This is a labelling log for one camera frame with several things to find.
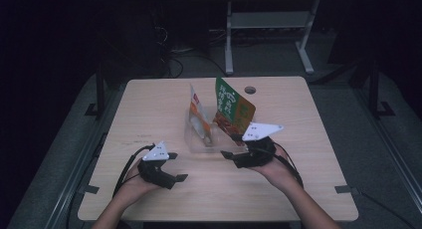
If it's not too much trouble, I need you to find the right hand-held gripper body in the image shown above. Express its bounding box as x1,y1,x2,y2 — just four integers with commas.
234,122,284,169

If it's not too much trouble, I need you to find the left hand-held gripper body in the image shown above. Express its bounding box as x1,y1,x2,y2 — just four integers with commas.
137,140,177,190

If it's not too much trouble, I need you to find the clear plastic container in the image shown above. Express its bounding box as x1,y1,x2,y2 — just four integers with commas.
183,106,258,154

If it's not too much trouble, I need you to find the green and red seasoning packet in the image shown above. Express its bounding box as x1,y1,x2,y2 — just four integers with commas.
212,77,257,147

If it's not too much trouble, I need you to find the white and orange packet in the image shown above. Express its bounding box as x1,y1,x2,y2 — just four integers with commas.
188,84,214,147

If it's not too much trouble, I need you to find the person's left hand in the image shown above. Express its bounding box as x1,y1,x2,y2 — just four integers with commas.
113,163,160,207

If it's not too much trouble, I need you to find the person's right hand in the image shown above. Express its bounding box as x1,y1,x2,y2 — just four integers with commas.
252,145,300,192

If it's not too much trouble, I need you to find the black tape strip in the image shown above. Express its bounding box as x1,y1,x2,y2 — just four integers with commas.
333,184,360,195
78,184,101,195

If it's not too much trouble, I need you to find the black metal stand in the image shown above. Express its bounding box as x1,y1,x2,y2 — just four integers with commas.
84,63,107,120
367,59,396,120

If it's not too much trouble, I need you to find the left hand-held gripper black cable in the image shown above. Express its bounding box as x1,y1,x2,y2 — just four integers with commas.
112,143,156,198

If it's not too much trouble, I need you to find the hand-held gripper black cable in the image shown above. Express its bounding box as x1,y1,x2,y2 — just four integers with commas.
272,140,305,189
112,143,156,198

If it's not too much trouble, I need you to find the right hand-held gripper black cable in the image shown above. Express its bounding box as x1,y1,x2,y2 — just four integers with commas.
272,140,305,189

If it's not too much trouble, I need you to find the grey metal rail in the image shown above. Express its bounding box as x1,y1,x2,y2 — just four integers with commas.
43,132,110,229
351,89,422,203

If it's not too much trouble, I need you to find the tangle of black floor cables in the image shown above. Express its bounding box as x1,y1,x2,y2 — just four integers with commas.
155,23,230,79

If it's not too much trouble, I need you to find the white metal table frame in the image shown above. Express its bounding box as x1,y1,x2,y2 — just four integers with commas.
224,0,321,76

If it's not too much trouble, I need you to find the thin black floor cable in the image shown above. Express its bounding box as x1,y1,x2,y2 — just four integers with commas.
359,190,411,229

